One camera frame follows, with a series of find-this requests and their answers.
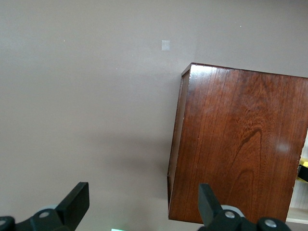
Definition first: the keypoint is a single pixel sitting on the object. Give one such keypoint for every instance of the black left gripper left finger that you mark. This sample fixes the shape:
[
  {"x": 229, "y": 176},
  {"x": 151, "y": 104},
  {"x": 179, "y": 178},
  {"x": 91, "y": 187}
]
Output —
[{"x": 74, "y": 202}]

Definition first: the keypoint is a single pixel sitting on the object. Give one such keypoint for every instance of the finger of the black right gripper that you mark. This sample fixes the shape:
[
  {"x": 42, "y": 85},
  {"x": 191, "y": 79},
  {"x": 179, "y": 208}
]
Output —
[{"x": 303, "y": 173}]

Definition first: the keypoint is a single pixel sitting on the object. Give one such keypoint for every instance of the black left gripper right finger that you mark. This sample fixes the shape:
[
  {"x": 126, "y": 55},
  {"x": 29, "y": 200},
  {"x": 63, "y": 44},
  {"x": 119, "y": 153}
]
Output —
[{"x": 207, "y": 204}]

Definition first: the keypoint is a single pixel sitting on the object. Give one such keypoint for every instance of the dark brown wooden cabinet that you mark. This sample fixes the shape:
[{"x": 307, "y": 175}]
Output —
[{"x": 240, "y": 132}]

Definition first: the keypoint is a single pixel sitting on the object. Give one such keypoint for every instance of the small clear tape piece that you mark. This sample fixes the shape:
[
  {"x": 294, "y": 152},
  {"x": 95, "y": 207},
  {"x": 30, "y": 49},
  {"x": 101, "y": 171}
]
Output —
[{"x": 165, "y": 45}]

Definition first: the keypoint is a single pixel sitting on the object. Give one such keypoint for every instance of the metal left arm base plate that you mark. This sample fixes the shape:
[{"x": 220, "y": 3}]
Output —
[{"x": 117, "y": 229}]

